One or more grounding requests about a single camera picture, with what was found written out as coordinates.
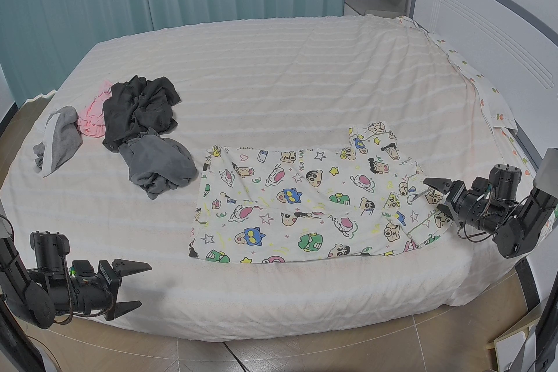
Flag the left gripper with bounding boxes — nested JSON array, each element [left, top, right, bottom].
[[65, 258, 153, 321]]

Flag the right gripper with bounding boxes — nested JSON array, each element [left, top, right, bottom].
[[424, 177, 480, 227]]

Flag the white printed pyjama top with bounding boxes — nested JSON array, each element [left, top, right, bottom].
[[188, 121, 456, 265]]

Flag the bed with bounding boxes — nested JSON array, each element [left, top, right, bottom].
[[0, 0, 558, 342]]

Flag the dark grey garment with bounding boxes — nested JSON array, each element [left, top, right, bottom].
[[120, 128, 199, 201]]

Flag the white wood-edged cabinet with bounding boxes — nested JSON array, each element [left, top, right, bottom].
[[493, 314, 543, 372]]

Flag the grey white garment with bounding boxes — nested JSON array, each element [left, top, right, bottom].
[[33, 105, 83, 178]]

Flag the pink garment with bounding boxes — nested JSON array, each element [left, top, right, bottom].
[[78, 78, 112, 138]]

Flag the black garment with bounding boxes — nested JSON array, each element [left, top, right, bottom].
[[102, 75, 181, 153]]

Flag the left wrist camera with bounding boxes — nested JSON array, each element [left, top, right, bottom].
[[70, 260, 100, 281]]

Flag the black cable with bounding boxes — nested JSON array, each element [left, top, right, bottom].
[[52, 292, 118, 326], [457, 222, 498, 243]]

